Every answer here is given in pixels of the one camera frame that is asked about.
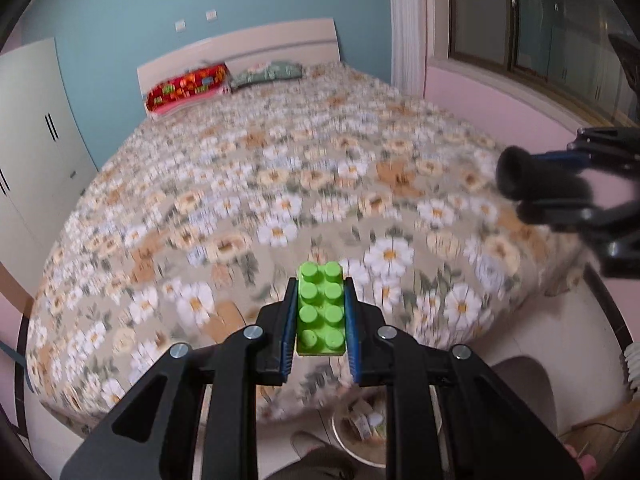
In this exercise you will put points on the green patterned pillow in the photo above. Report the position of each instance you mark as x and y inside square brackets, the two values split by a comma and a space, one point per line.
[265, 74]

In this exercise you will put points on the white ribbed object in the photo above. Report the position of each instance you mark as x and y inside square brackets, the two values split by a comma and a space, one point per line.
[631, 370]

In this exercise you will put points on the pink slipper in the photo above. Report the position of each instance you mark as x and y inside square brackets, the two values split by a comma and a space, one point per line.
[582, 462]

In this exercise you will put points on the bed with floral sheet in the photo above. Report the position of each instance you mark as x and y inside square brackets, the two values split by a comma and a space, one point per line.
[300, 185]

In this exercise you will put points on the window with brown frame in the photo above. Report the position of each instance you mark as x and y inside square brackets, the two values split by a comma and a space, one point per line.
[550, 20]

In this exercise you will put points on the white wardrobe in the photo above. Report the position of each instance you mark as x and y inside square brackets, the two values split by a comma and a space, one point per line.
[35, 135]

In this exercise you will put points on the white wall socket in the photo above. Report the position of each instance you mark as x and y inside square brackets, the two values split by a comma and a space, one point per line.
[212, 15]
[180, 25]

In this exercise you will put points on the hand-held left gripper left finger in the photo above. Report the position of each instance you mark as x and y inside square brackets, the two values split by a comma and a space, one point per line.
[289, 330]

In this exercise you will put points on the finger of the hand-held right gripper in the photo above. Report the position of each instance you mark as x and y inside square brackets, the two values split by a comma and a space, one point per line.
[560, 217]
[560, 158]

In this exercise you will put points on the white curtain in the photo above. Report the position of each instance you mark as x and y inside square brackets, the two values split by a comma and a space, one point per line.
[407, 25]

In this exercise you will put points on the red patterned pillow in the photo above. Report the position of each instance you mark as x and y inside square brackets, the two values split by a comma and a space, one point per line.
[185, 87]

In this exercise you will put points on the green building block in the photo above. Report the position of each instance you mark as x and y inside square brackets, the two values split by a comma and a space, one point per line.
[320, 310]

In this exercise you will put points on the beige bed headboard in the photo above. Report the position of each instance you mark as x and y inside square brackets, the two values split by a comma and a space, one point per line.
[250, 47]

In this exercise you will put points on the white bin with duck print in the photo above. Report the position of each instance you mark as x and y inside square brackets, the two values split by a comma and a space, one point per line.
[345, 440]

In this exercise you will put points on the black cylindrical object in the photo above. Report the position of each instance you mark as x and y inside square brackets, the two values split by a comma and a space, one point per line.
[520, 172]

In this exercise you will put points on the person's foot in slipper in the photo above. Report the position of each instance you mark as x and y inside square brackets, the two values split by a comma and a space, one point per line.
[310, 445]

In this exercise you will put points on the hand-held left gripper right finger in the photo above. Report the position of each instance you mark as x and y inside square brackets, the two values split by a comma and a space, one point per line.
[350, 330]

